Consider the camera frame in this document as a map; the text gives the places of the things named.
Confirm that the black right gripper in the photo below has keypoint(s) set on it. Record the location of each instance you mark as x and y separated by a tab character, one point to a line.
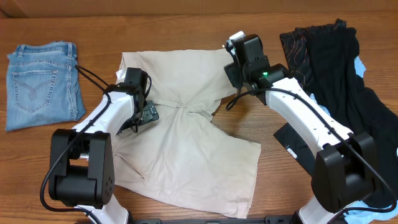
233	74

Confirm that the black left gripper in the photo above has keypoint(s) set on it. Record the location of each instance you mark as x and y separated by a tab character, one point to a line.
150	113

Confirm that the beige khaki shorts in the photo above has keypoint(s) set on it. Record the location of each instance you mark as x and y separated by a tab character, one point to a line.
182	159

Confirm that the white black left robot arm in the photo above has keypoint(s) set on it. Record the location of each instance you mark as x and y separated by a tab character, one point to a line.
81	177

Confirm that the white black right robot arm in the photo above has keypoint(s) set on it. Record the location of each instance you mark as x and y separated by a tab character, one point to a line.
345	163

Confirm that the black patterned garment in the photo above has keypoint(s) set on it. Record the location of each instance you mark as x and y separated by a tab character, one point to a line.
294	45

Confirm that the black and blue garment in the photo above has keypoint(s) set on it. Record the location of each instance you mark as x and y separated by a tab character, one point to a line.
338	88

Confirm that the folded blue denim jeans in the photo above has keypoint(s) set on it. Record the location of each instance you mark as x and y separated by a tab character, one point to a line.
43	86

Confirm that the brown cardboard backdrop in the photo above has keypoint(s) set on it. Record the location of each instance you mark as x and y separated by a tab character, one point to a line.
85	8

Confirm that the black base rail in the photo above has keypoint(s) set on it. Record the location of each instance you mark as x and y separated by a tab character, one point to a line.
283	219

